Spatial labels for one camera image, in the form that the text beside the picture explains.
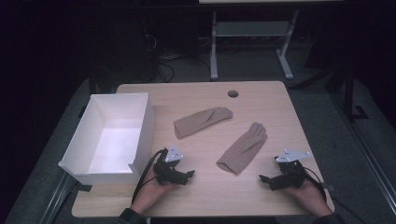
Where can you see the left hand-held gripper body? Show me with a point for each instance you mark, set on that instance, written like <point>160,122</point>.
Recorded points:
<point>168,171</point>

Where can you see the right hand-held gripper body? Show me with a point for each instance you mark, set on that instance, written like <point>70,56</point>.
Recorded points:
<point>291,174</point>

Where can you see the beige glove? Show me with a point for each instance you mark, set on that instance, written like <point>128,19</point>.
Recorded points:
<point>243,149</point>
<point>199,120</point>

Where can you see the white box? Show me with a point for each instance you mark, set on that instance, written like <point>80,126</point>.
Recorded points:
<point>115,140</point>

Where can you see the person's left hand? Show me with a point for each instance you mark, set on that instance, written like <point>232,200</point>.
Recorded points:
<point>151,194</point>

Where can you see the person's right hand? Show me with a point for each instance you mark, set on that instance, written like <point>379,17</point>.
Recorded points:
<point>309,197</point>

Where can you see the black floor stand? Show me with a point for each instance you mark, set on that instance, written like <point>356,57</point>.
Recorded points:
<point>350,93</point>

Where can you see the white metal stand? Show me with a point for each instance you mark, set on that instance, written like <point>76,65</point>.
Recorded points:
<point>251,28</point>

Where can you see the aluminium rail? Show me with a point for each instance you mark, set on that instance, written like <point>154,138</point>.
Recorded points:
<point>54,199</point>
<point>370,158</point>

